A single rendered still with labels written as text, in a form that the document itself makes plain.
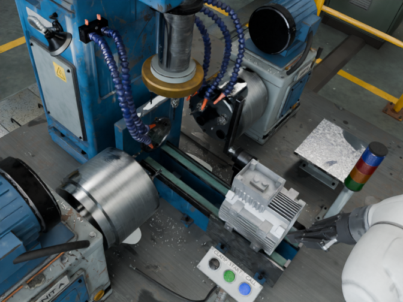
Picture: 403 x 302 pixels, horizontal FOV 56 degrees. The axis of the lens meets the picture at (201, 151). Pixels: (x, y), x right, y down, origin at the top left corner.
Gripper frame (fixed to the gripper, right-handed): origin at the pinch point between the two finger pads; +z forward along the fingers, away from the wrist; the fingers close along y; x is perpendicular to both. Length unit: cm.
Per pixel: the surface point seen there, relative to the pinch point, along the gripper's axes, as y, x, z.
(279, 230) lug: 0.9, -3.5, 4.4
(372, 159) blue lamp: -33.1, -0.4, -9.7
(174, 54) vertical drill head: -3, -60, -2
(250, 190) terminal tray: -1.1, -17.2, 6.1
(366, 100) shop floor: -235, 35, 108
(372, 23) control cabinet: -319, -11, 108
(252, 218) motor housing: 1.6, -9.8, 10.3
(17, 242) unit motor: 54, -45, 2
